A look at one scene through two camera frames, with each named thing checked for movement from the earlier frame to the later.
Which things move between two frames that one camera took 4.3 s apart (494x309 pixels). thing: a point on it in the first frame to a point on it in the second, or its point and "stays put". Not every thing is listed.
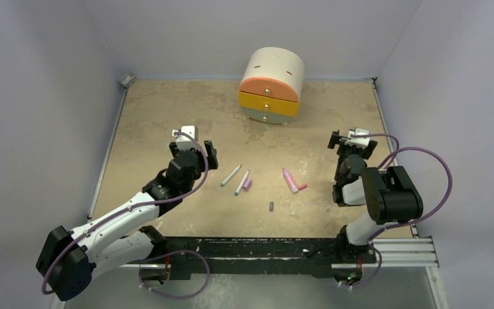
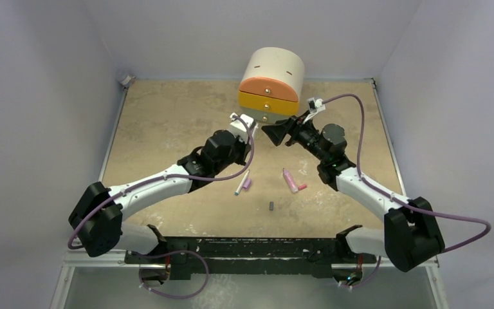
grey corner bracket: x=128 y=81 stays put
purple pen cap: x=247 y=184 stays put
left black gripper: x=210 y=152 to x=244 y=147
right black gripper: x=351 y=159 to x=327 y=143
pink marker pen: x=290 y=181 stays put
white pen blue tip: x=242 y=183 stays put
